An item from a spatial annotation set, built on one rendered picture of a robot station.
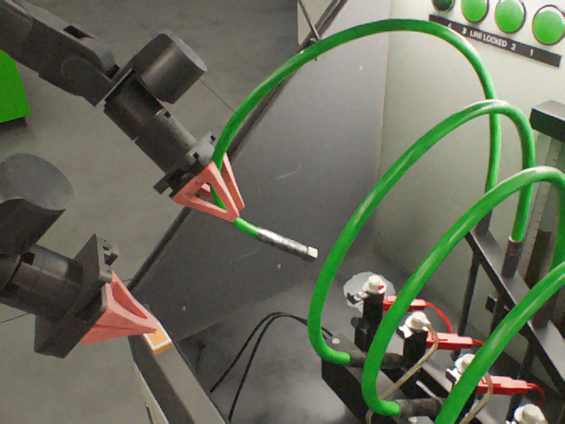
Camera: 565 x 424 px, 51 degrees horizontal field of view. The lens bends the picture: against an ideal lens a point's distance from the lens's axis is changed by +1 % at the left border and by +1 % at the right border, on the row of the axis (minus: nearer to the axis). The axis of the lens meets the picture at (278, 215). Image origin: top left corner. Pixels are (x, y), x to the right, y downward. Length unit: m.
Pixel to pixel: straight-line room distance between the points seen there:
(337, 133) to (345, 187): 0.12
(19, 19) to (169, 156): 0.21
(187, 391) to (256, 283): 0.32
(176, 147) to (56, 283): 0.25
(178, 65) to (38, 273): 0.29
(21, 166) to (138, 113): 0.26
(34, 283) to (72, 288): 0.03
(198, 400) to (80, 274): 0.37
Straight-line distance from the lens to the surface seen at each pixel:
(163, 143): 0.71
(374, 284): 0.77
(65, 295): 0.54
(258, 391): 1.01
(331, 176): 1.09
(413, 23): 0.70
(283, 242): 0.79
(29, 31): 0.72
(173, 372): 0.90
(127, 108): 0.72
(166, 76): 0.70
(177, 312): 1.06
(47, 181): 0.49
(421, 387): 0.84
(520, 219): 0.78
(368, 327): 0.82
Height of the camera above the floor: 1.63
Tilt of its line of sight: 35 degrees down
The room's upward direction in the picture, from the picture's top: 3 degrees counter-clockwise
